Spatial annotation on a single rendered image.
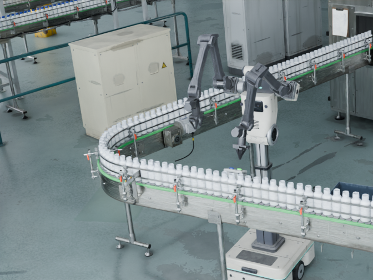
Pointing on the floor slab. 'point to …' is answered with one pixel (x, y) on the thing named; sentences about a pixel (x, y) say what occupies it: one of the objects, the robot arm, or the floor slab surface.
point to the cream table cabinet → (122, 75)
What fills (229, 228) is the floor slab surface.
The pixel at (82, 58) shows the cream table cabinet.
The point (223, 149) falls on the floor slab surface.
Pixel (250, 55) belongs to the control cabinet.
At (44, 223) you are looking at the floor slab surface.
